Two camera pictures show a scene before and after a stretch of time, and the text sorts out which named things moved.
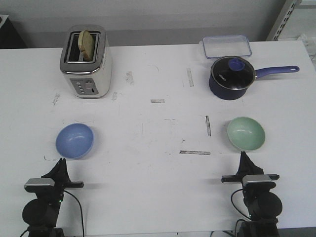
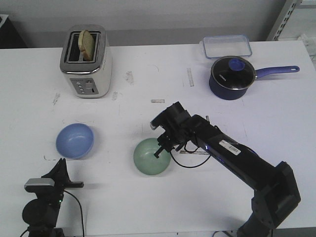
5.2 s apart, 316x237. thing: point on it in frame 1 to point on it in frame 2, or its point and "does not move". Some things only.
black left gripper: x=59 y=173 does not move
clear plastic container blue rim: x=226 y=46 does not move
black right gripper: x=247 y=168 to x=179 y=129
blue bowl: x=74 y=140 does not move
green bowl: x=246 y=134 to x=145 y=160
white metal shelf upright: x=282 y=19 does not move
